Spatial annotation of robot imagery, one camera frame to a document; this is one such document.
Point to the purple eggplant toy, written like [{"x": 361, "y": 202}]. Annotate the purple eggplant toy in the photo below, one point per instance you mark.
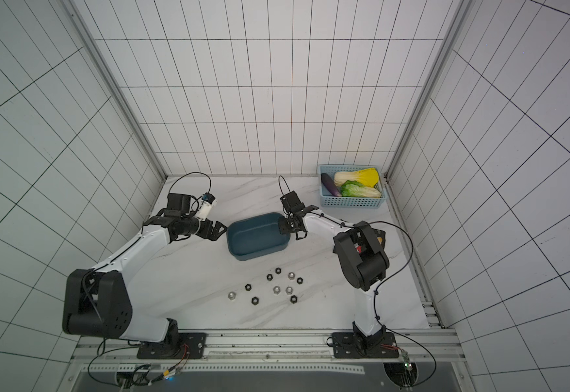
[{"x": 330, "y": 185}]

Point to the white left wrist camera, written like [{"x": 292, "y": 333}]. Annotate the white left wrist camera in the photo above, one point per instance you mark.
[{"x": 208, "y": 202}]

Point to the green lettuce toy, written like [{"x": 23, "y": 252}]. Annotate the green lettuce toy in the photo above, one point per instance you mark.
[{"x": 355, "y": 189}]

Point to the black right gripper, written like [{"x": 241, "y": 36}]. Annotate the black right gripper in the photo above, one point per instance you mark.
[{"x": 295, "y": 218}]

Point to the yellow napa cabbage toy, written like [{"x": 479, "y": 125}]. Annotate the yellow napa cabbage toy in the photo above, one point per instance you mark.
[{"x": 367, "y": 177}]

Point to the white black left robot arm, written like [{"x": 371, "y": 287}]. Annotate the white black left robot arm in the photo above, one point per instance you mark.
[{"x": 97, "y": 302}]

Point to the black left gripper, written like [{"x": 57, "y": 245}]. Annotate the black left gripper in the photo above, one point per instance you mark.
[{"x": 215, "y": 235}]

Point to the light blue perforated basket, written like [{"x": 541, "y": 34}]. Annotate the light blue perforated basket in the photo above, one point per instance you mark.
[{"x": 329, "y": 201}]

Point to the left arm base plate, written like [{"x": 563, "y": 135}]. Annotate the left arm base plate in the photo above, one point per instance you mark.
[{"x": 178, "y": 346}]

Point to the dark teal storage box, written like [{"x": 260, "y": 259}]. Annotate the dark teal storage box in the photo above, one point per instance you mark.
[{"x": 256, "y": 236}]

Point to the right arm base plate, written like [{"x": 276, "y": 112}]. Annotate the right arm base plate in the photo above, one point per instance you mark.
[{"x": 363, "y": 344}]

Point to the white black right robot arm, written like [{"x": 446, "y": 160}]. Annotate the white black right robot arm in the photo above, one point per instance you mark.
[{"x": 360, "y": 252}]

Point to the aluminium mounting rail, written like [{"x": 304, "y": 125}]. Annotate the aluminium mounting rail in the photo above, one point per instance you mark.
[{"x": 270, "y": 350}]

